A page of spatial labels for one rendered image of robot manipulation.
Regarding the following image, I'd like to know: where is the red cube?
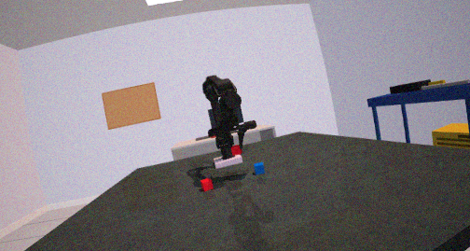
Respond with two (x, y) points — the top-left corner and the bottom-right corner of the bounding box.
(231, 145), (242, 156)
(200, 178), (214, 191)

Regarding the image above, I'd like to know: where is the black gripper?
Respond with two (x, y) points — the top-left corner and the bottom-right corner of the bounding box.
(208, 109), (257, 149)

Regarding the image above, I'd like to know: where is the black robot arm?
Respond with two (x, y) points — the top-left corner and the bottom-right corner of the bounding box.
(202, 76), (242, 160)

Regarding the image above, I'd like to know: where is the blue cube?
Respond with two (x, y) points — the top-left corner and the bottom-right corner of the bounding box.
(255, 162), (264, 174)

